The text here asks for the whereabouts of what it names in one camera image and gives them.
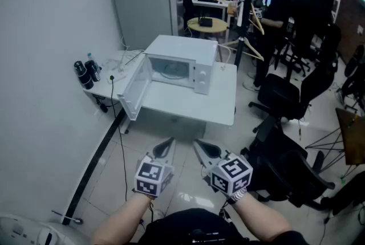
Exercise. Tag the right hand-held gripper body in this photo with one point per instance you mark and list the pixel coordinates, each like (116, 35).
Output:
(232, 174)

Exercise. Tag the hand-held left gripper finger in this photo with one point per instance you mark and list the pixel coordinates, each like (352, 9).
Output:
(159, 152)
(172, 152)

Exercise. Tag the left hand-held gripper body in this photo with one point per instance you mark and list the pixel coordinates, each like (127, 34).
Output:
(148, 177)

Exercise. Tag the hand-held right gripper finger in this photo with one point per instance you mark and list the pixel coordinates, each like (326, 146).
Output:
(201, 152)
(212, 150)

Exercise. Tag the white microwave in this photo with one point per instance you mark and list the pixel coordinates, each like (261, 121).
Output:
(182, 48)

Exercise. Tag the person's left forearm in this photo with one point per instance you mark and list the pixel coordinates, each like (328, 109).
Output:
(122, 221)

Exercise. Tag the person's right forearm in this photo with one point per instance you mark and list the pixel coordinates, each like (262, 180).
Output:
(259, 218)

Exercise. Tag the silver wristwatch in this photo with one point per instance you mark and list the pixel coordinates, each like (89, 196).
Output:
(239, 195)

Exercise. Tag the person's black shirt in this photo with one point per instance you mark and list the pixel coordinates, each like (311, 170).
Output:
(194, 226)

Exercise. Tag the black power adapter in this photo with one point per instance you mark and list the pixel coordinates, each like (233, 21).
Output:
(104, 108)

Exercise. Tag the white power strip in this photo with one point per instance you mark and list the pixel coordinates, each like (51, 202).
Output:
(117, 78)

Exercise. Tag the black tumbler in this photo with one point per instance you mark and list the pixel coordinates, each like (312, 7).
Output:
(84, 75)
(93, 71)

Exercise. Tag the wooden clothes hanger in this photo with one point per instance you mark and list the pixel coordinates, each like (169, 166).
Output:
(256, 20)
(251, 48)

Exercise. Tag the clear bottle blue cap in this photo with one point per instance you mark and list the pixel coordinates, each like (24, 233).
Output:
(91, 57)

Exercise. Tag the round wooden table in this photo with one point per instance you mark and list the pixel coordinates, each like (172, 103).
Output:
(219, 26)

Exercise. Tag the brown folding table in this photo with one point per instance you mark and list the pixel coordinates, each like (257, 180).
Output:
(352, 138)

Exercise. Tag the black router box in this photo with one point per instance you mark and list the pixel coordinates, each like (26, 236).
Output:
(206, 22)

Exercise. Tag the black coat stand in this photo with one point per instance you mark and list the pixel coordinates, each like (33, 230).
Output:
(243, 24)

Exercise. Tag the white floor appliance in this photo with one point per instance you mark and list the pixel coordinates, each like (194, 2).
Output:
(31, 232)

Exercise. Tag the grey refrigerator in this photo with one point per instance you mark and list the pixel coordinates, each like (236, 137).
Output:
(142, 10)

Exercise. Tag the large black screen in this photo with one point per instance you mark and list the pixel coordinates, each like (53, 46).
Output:
(310, 4)

